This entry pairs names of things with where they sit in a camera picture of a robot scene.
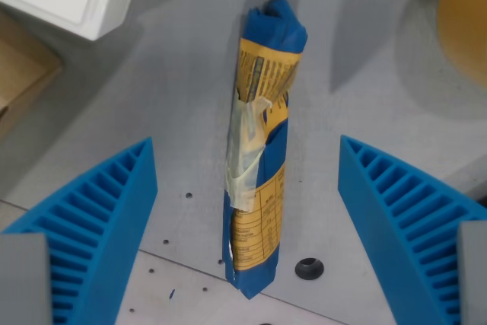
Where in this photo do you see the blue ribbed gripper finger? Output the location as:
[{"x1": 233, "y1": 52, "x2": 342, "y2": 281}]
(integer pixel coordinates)
[
  {"x1": 337, "y1": 134, "x2": 487, "y2": 325},
  {"x1": 1, "y1": 136, "x2": 159, "y2": 325}
]

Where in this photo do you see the blue and yellow rolled bag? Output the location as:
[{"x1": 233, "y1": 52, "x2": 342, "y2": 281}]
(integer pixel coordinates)
[{"x1": 221, "y1": 0, "x2": 308, "y2": 301}]

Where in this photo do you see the black table hole grommet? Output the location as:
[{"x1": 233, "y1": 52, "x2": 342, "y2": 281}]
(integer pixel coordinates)
[{"x1": 294, "y1": 257, "x2": 326, "y2": 282}]

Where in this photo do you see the brown cardboard box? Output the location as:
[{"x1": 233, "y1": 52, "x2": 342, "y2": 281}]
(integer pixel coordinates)
[{"x1": 0, "y1": 11, "x2": 64, "y2": 140}]

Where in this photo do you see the beige packing tape roll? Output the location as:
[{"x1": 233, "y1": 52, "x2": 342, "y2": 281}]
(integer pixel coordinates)
[{"x1": 436, "y1": 0, "x2": 487, "y2": 88}]

